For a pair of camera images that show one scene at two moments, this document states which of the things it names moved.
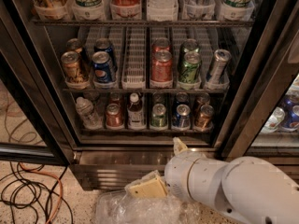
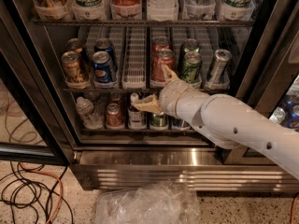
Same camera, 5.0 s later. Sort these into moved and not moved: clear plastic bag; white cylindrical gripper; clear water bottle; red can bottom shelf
Moved: white cylindrical gripper
Not moved: clear plastic bag; clear water bottle; red can bottom shelf
